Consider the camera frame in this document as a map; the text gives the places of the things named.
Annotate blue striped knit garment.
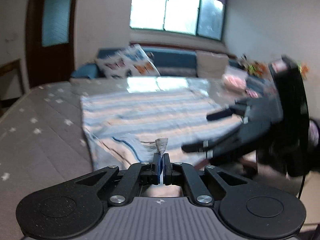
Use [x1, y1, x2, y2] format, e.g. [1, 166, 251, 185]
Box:
[80, 89, 241, 170]

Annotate clear bag with pink item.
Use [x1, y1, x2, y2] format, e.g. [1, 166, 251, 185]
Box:
[222, 66, 248, 93]

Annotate orange plush toys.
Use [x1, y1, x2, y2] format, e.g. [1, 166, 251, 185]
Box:
[238, 54, 268, 79]

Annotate beige cushion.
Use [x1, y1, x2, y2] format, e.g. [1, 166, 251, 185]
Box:
[196, 50, 229, 79]

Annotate grey star-patterned table cover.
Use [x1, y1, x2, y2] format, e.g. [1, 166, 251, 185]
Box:
[1, 77, 241, 239]

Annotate blue sofa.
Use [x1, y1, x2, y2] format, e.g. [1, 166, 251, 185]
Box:
[70, 47, 241, 80]

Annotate green framed window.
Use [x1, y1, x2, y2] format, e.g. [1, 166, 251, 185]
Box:
[130, 0, 227, 41]

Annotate butterfly print pillow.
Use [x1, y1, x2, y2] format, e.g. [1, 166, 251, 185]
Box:
[95, 44, 160, 79]

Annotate dark wooden side table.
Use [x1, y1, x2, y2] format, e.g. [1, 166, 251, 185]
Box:
[1, 59, 25, 116]

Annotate dark wooden door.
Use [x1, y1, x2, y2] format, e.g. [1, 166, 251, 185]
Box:
[25, 0, 76, 87]

